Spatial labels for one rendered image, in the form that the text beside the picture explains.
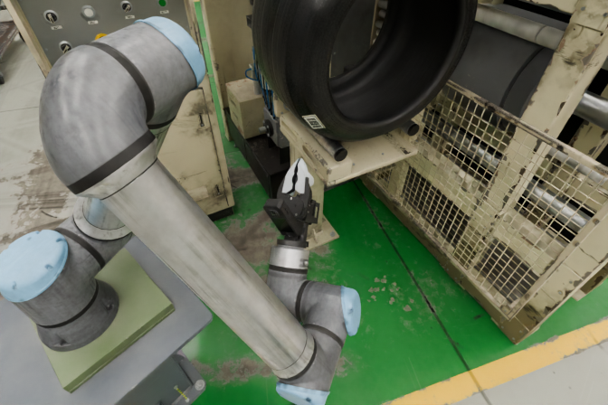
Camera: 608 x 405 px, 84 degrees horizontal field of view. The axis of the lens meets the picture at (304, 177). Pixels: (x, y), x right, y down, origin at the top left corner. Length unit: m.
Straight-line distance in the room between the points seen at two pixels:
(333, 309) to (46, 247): 0.65
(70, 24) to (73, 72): 1.02
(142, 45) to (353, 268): 1.55
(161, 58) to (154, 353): 0.79
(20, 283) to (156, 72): 0.60
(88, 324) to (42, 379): 0.17
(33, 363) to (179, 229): 0.80
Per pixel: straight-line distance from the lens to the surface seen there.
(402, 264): 1.91
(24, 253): 0.99
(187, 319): 1.08
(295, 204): 0.79
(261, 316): 0.56
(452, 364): 1.74
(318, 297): 0.75
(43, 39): 1.50
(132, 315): 1.10
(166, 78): 0.50
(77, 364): 1.10
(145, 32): 0.53
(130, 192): 0.45
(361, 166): 1.14
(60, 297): 0.99
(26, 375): 1.20
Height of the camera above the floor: 1.54
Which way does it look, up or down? 43 degrees down
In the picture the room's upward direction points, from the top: straight up
